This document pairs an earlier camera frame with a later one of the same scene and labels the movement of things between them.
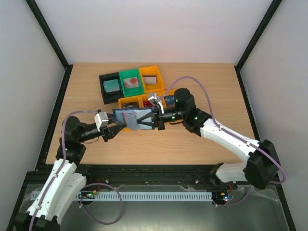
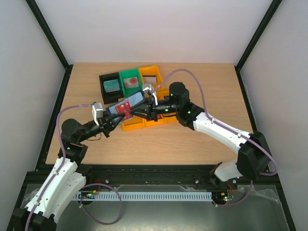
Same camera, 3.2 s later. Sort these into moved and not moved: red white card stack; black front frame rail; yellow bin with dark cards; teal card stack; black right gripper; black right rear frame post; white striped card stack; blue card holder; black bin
Moved: blue card holder; yellow bin with dark cards; black right gripper
Not moved: teal card stack; white striped card stack; red white card stack; black right rear frame post; black front frame rail; black bin
